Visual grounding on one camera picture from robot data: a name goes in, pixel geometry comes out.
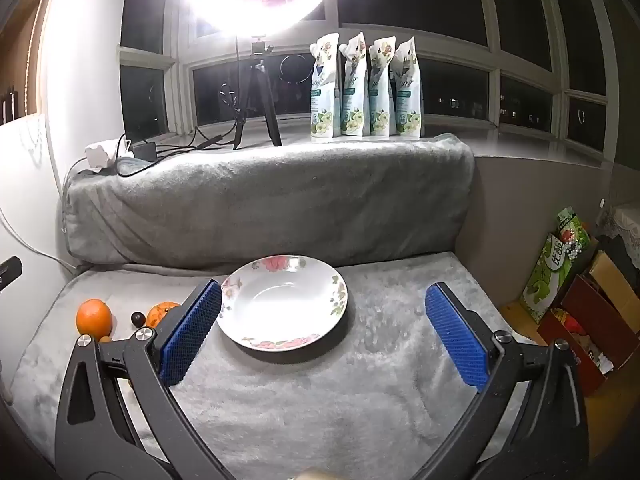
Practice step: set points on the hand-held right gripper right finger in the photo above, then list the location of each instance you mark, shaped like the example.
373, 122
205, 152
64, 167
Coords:
455, 335

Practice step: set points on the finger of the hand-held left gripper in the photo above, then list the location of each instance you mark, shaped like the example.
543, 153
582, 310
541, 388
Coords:
11, 267

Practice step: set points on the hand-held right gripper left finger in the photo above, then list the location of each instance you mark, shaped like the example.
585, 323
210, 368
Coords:
192, 332

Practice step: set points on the speckled orange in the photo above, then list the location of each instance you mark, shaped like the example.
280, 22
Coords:
160, 312

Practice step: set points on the dark plum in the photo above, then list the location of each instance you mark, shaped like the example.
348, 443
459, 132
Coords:
137, 318

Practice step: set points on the white floral plate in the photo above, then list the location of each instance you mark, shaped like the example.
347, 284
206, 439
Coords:
280, 305

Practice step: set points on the large smooth orange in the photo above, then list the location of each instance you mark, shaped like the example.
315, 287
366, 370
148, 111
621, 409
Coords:
94, 317

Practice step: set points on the green printed bag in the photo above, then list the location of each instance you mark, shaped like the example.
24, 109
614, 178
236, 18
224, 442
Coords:
555, 270

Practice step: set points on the red cardboard box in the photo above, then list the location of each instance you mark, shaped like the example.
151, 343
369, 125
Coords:
580, 340

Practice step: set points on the grey fleece blanket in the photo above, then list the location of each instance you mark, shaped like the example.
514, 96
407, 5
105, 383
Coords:
310, 400

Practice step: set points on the white power strip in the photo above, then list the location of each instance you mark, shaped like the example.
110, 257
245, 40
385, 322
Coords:
102, 155

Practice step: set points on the grey fleece bolster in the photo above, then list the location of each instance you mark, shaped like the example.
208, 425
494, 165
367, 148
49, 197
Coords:
270, 200

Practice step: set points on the brown cardboard box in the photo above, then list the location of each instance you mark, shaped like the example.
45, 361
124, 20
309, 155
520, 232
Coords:
617, 285

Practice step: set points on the black power adapter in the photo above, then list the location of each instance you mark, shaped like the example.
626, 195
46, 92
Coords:
144, 151

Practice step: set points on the white lace cloth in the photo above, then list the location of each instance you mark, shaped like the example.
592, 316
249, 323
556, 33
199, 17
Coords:
622, 220

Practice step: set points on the white floral refill pouch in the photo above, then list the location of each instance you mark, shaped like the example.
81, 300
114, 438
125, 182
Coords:
380, 90
322, 90
354, 87
407, 90

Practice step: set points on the black tripod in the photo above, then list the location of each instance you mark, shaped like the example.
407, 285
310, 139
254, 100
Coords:
257, 90

